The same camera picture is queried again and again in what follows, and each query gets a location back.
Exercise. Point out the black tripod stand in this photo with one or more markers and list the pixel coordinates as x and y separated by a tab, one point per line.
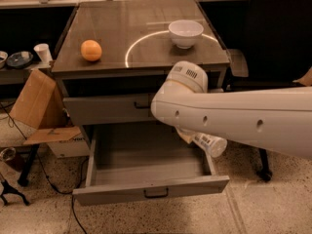
8	189

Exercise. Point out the orange fruit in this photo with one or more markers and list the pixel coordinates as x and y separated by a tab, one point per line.
91	50

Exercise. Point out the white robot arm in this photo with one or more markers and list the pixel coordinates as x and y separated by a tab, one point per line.
234	114

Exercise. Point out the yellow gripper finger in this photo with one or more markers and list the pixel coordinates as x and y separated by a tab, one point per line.
187	136

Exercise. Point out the grey drawer cabinet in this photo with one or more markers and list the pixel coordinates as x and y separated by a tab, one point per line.
137	51

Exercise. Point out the white bowl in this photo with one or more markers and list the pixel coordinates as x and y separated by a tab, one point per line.
185	33

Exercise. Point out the white paper cup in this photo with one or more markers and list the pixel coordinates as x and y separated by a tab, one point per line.
43	52

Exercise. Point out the black office chair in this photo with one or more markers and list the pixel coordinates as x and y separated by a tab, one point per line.
267	77

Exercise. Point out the brown round canister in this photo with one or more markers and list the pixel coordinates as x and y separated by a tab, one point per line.
10	156

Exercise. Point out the brown cardboard box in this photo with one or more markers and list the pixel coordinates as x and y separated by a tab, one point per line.
40	107

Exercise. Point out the dark blue plate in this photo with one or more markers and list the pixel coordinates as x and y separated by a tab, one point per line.
19	60

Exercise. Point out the open bottom drawer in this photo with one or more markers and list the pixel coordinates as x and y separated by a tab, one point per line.
144	161

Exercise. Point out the grey upper drawer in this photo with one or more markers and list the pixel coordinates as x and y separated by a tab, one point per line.
109	109

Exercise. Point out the clear plastic bottle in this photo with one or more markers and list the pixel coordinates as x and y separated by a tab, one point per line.
212	145

